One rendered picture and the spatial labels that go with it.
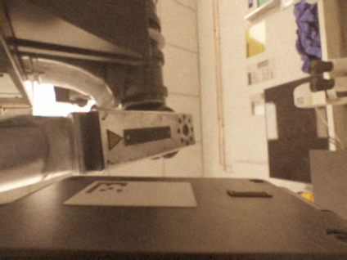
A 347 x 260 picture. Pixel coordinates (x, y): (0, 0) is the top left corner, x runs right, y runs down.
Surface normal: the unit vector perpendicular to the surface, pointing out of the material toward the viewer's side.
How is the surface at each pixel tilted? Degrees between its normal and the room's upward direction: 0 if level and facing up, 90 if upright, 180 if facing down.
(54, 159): 138
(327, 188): 86
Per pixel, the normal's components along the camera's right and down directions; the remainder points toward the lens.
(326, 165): -0.87, -0.01
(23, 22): 0.10, 0.99
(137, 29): 0.55, -0.07
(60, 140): -0.14, 0.01
